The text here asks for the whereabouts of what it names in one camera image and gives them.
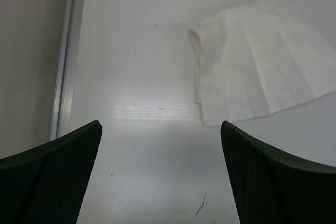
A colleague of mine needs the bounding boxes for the white pleated skirt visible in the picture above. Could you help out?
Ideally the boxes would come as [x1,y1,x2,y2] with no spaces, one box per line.
[188,0,335,126]

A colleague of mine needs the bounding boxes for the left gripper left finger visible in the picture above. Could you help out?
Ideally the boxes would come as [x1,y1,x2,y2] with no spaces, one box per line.
[1,120,102,223]

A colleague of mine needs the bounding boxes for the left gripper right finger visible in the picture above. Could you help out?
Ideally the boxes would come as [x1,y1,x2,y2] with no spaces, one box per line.
[220,121,335,223]

